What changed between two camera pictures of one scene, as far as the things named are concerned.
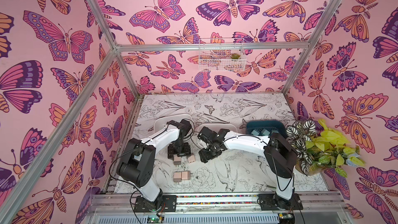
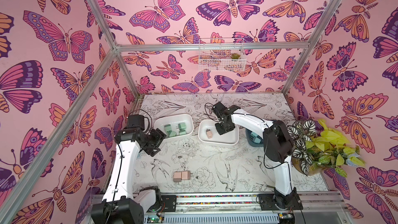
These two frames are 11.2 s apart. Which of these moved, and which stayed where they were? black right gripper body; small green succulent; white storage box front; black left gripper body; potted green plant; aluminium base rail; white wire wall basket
Moved: black right gripper body; black left gripper body
Stayed: small green succulent; white wire wall basket; white storage box front; aluminium base rail; potted green plant
